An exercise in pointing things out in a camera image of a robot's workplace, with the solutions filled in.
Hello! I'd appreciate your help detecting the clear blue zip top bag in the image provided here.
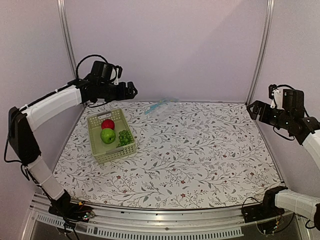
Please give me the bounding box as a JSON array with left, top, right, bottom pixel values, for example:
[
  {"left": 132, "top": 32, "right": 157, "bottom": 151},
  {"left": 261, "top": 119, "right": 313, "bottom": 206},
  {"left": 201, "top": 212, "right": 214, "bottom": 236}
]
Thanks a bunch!
[{"left": 144, "top": 97, "right": 180, "bottom": 116}]

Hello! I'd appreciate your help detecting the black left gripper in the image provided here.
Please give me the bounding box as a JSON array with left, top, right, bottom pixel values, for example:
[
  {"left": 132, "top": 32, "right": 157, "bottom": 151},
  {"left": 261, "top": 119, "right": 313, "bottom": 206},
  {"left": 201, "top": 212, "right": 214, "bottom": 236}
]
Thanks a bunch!
[{"left": 99, "top": 81, "right": 138, "bottom": 103}]

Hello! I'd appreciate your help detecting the floral patterned table mat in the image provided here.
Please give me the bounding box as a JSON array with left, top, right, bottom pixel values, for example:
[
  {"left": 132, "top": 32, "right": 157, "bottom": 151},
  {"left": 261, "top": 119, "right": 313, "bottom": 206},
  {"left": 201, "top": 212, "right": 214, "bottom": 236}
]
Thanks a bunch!
[{"left": 53, "top": 102, "right": 283, "bottom": 209}]

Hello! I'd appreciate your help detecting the green apple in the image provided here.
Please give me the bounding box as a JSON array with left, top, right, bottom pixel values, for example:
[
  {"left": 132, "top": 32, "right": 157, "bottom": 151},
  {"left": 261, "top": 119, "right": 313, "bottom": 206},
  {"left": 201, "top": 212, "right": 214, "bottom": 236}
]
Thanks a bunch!
[{"left": 100, "top": 128, "right": 116, "bottom": 144}]

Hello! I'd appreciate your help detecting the aluminium frame post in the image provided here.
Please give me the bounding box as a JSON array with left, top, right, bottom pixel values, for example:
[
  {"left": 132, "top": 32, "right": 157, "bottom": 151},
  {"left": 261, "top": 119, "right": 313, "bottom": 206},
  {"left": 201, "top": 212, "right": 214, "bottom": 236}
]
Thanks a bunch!
[
  {"left": 56, "top": 0, "right": 77, "bottom": 78},
  {"left": 245, "top": 0, "right": 275, "bottom": 105}
]

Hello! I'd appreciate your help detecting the right aluminium frame post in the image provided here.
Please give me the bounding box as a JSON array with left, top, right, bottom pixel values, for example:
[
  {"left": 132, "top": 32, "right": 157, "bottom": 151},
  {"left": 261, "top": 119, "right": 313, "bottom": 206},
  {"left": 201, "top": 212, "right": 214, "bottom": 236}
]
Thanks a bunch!
[{"left": 245, "top": 0, "right": 275, "bottom": 105}]

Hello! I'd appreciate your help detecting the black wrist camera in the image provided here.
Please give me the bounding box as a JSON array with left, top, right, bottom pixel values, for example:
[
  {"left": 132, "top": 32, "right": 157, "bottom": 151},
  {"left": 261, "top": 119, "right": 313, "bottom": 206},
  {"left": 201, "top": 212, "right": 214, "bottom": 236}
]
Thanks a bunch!
[
  {"left": 113, "top": 65, "right": 123, "bottom": 85},
  {"left": 268, "top": 84, "right": 283, "bottom": 109}
]

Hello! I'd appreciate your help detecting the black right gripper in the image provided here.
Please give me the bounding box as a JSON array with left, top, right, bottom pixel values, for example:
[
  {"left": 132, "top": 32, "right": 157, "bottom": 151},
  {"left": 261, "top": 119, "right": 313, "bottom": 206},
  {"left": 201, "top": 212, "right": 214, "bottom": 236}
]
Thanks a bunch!
[{"left": 247, "top": 100, "right": 293, "bottom": 130}]

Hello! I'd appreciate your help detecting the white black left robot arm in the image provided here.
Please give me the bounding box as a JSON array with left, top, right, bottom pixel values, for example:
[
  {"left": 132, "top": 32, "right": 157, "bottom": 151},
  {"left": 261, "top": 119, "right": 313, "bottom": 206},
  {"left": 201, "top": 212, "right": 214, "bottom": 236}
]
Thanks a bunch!
[{"left": 5, "top": 58, "right": 138, "bottom": 222}]

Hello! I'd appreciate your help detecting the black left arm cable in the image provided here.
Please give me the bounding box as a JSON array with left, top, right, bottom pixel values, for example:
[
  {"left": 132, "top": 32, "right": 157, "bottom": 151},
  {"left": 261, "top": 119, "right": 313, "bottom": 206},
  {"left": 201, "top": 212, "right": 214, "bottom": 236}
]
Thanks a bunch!
[{"left": 75, "top": 54, "right": 111, "bottom": 80}]

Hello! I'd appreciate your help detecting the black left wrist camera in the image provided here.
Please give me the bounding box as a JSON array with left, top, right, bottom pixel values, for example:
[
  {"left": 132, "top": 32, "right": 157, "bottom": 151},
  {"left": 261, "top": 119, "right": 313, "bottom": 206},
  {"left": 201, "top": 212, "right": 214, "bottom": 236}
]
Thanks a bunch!
[{"left": 113, "top": 65, "right": 123, "bottom": 85}]

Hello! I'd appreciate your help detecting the green grape bunch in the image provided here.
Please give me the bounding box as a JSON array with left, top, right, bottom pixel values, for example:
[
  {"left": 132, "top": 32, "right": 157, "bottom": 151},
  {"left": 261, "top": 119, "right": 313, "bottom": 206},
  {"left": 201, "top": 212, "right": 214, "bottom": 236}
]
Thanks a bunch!
[{"left": 117, "top": 130, "right": 132, "bottom": 147}]

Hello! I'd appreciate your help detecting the aluminium front rail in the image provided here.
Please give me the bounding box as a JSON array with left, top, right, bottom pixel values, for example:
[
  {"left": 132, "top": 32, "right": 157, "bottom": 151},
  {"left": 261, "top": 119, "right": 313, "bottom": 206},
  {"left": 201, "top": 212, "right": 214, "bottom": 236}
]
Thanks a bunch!
[{"left": 21, "top": 193, "right": 320, "bottom": 240}]

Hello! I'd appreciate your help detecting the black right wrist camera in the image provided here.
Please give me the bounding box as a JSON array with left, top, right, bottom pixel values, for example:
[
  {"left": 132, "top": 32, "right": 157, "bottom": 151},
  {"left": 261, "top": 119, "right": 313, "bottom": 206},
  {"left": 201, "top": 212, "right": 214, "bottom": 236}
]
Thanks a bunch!
[{"left": 268, "top": 84, "right": 283, "bottom": 109}]

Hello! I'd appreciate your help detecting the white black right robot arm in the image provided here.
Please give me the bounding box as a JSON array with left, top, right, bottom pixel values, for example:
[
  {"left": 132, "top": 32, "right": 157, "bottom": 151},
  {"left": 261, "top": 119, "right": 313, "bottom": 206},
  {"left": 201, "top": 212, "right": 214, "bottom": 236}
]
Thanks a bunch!
[{"left": 241, "top": 84, "right": 320, "bottom": 229}]

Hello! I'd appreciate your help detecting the red apple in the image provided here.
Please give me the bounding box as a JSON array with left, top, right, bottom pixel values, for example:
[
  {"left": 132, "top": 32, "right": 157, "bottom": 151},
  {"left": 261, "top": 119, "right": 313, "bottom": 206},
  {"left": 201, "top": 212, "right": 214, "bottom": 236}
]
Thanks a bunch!
[{"left": 101, "top": 119, "right": 115, "bottom": 130}]

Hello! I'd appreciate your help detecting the left aluminium frame post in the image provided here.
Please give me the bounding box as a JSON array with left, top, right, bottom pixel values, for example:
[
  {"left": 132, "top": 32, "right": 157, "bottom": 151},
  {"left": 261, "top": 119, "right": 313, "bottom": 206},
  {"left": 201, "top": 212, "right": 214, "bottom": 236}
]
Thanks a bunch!
[{"left": 56, "top": 0, "right": 77, "bottom": 78}]

